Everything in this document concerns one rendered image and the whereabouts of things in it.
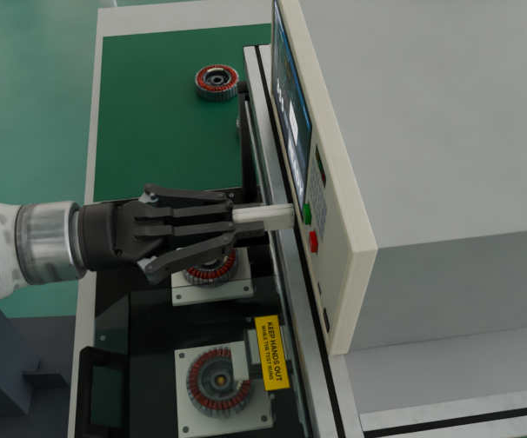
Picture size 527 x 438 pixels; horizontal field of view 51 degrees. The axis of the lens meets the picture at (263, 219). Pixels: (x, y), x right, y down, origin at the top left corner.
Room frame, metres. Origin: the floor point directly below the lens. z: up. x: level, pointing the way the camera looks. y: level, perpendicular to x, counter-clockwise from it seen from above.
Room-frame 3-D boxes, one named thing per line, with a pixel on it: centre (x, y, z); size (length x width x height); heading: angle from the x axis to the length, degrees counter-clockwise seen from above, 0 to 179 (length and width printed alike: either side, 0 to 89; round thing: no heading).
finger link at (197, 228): (0.36, 0.09, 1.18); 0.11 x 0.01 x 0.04; 97
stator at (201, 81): (1.14, 0.12, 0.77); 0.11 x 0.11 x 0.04
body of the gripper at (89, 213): (0.36, 0.16, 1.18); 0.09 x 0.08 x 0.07; 98
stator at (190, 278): (0.58, 0.10, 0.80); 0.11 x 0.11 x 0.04
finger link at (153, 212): (0.39, 0.09, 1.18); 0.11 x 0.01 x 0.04; 99
